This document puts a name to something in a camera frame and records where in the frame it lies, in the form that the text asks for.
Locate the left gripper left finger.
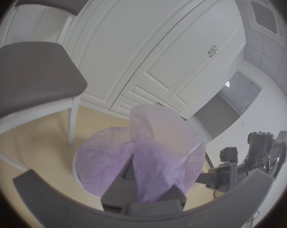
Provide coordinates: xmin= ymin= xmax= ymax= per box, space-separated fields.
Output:
xmin=101 ymin=153 xmax=140 ymax=214

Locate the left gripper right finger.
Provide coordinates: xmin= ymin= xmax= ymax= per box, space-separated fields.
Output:
xmin=155 ymin=185 xmax=187 ymax=211

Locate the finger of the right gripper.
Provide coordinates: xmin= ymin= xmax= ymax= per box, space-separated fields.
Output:
xmin=195 ymin=171 xmax=216 ymax=187

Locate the purple plastic bag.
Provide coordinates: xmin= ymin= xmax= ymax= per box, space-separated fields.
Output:
xmin=76 ymin=104 xmax=206 ymax=202

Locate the pale grey trash bin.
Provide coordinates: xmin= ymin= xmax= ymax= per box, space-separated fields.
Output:
xmin=72 ymin=151 xmax=103 ymax=197

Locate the grey folding door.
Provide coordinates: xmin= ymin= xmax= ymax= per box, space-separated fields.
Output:
xmin=194 ymin=94 xmax=241 ymax=140

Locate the white chair dark grey seat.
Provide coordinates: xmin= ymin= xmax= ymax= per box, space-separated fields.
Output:
xmin=0 ymin=0 xmax=96 ymax=173

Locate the white wardrobe with drawers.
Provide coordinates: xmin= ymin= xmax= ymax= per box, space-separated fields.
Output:
xmin=63 ymin=0 xmax=247 ymax=119

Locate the white ceiling air vent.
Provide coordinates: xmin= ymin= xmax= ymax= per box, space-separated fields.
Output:
xmin=238 ymin=0 xmax=284 ymax=41

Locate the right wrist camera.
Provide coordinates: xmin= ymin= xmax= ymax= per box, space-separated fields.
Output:
xmin=219 ymin=147 xmax=239 ymax=164

